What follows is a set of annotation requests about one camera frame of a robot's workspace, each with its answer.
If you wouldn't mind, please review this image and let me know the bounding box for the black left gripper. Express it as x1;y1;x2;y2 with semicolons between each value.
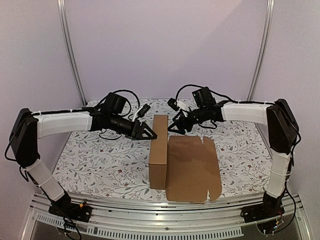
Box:
108;113;157;141

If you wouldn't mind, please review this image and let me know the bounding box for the brown cardboard box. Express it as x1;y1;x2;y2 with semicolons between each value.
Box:
148;115;222;204

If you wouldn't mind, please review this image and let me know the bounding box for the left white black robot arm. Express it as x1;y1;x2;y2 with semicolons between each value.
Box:
4;91;157;218

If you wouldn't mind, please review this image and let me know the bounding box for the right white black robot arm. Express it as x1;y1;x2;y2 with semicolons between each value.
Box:
167;86;301;223

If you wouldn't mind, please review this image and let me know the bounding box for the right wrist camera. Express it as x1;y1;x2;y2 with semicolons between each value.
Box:
167;98;189;111

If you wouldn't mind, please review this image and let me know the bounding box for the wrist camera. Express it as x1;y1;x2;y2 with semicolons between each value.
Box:
167;98;189;111
132;104;151;121

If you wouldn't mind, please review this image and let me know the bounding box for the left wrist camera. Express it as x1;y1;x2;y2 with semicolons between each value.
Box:
132;104;151;121

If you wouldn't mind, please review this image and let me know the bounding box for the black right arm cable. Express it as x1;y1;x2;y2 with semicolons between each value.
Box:
174;84;276;128

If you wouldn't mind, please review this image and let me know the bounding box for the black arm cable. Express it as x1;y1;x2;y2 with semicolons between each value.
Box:
96;89;141;141
174;84;276;128

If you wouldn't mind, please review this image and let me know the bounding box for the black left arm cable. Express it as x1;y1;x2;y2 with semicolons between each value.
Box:
96;89;141;141

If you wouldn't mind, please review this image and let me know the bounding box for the aluminium front rail frame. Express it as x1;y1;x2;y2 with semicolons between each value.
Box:
21;191;313;240

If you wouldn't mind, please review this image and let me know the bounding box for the right aluminium corner post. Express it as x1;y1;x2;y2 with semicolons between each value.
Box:
246;0;275;101

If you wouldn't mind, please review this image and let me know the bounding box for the aluminium corner post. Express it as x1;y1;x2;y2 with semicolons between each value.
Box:
56;0;87;106
246;0;275;101

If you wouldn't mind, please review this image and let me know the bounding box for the left aluminium corner post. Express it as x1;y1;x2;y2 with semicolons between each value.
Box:
56;0;87;106

